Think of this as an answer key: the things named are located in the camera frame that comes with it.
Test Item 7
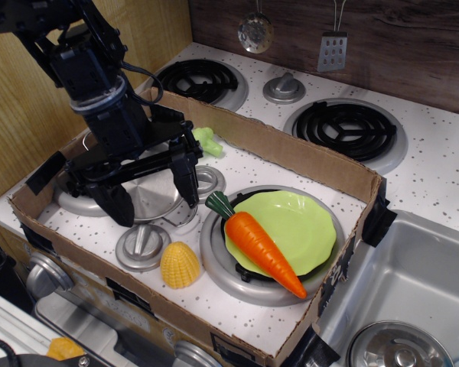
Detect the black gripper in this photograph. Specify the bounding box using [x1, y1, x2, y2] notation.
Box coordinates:
[64, 75, 202, 227]

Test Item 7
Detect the orange toy carrot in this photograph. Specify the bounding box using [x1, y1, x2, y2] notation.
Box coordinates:
[205, 191, 308, 299]

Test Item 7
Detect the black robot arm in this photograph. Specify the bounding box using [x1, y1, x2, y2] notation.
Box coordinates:
[0, 1, 203, 227]

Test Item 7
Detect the green plastic plate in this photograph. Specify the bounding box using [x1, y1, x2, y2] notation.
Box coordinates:
[233, 190, 337, 276]

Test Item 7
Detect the small steel pot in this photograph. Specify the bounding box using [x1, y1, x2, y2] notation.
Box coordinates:
[78, 142, 183, 223]

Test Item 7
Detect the silver knob middle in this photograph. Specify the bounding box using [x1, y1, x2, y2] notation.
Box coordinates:
[196, 166, 226, 203]

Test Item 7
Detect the silver knob front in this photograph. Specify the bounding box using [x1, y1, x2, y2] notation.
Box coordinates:
[116, 224, 171, 272]

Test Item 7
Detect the front left stove burner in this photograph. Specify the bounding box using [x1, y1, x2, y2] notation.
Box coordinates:
[54, 180, 107, 217]

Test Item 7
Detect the stove burner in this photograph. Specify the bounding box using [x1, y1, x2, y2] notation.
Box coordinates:
[156, 59, 249, 112]
[54, 180, 107, 217]
[283, 98, 408, 175]
[200, 185, 345, 307]

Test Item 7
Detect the green toy broccoli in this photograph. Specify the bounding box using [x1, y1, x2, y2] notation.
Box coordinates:
[193, 127, 223, 158]

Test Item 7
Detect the yellow toy corn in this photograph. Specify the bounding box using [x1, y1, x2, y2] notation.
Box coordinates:
[160, 242, 200, 289]

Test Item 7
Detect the cardboard fence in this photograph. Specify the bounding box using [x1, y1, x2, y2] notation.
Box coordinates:
[8, 87, 398, 367]

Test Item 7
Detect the back left stove burner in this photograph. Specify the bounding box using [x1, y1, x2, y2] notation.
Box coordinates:
[156, 59, 249, 112]

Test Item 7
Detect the silver oven knob left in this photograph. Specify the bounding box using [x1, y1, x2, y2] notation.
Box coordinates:
[26, 252, 74, 299]

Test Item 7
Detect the silver oven knob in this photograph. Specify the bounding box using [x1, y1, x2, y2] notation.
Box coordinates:
[172, 340, 213, 367]
[26, 252, 74, 299]

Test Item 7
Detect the front right stove burner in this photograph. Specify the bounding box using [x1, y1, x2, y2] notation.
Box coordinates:
[200, 185, 345, 307]

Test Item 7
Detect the silver knob back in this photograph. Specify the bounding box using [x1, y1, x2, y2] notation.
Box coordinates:
[262, 72, 306, 105]

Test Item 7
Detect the silver oven knob bottom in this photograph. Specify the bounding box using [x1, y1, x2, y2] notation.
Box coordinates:
[172, 340, 213, 367]

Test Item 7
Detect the hanging slotted spoon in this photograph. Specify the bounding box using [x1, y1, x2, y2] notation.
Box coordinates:
[237, 0, 274, 54]

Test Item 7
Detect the orange toy food piece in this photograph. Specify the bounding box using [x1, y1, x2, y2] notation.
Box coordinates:
[46, 337, 85, 361]

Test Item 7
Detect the back right stove burner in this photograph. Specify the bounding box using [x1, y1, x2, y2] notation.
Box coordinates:
[283, 98, 408, 175]

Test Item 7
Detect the hanging metal spatula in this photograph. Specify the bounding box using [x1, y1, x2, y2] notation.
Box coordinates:
[317, 1, 348, 73]

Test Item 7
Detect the grey toy sink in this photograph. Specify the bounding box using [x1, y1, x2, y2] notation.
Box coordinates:
[318, 211, 459, 366]

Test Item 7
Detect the steel pot lid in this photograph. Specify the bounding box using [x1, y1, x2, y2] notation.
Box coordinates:
[346, 321, 455, 367]

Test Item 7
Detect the black cable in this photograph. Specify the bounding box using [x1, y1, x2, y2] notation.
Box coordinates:
[0, 334, 20, 367]

